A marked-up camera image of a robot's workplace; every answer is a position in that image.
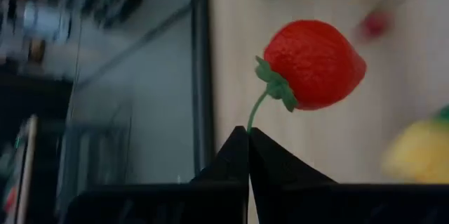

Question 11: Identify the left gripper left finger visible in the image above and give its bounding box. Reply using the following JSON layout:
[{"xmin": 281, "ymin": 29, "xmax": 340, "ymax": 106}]
[{"xmin": 65, "ymin": 125, "xmax": 250, "ymax": 224}]

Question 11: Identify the red plastic strawberry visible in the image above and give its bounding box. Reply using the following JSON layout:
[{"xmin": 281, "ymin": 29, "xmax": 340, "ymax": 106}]
[
  {"xmin": 356, "ymin": 8, "xmax": 396, "ymax": 42},
  {"xmin": 246, "ymin": 19, "xmax": 368, "ymax": 134}
]

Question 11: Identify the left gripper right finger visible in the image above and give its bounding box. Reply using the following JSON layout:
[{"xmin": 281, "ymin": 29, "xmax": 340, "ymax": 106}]
[{"xmin": 248, "ymin": 127, "xmax": 449, "ymax": 224}]

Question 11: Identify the black aluminium table frame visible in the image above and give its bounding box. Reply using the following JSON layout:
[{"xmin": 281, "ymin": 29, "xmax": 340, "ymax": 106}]
[{"xmin": 190, "ymin": 0, "xmax": 215, "ymax": 176}]

